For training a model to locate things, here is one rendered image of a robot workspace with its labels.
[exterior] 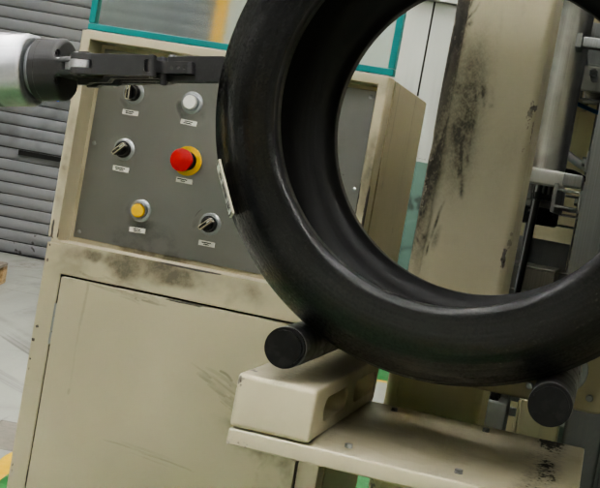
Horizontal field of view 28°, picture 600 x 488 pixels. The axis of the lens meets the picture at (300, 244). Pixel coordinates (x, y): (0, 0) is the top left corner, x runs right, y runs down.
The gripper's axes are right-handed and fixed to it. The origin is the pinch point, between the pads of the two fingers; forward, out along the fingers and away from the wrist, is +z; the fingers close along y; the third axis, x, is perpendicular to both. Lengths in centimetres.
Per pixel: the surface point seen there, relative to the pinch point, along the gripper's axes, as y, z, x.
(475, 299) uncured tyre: 15.2, 31.5, 26.2
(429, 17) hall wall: 881, -111, -155
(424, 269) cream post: 26.3, 23.3, 23.2
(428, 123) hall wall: 883, -109, -67
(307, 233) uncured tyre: -11.9, 16.8, 18.5
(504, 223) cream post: 26.3, 33.7, 16.7
